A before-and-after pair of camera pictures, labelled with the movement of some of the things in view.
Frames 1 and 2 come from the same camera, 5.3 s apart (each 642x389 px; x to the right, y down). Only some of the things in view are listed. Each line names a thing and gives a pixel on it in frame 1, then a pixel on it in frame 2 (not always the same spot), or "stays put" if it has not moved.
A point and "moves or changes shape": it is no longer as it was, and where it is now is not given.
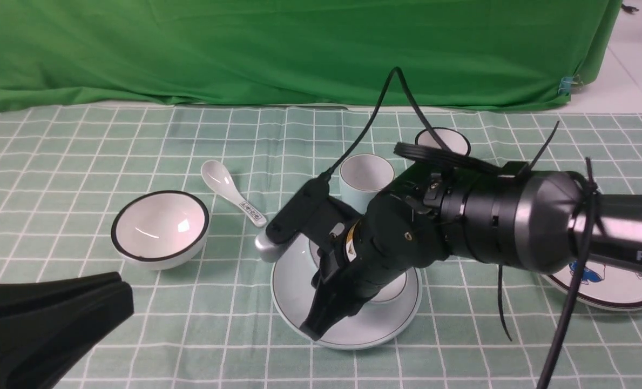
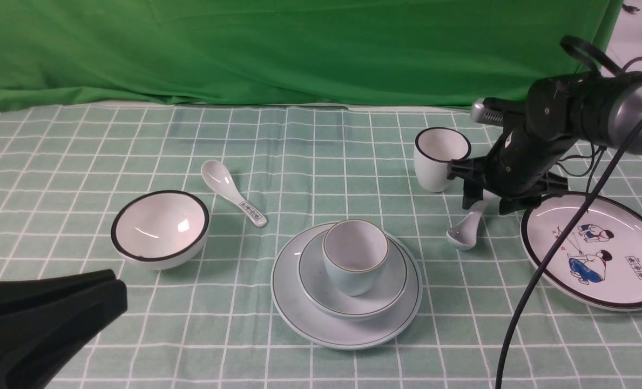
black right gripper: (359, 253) → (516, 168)
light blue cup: (360, 176) moves or changes shape
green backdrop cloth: (454, 55) stays put
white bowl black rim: (160, 229) stays put
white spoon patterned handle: (218, 178) stays put
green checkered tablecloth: (178, 199) stays put
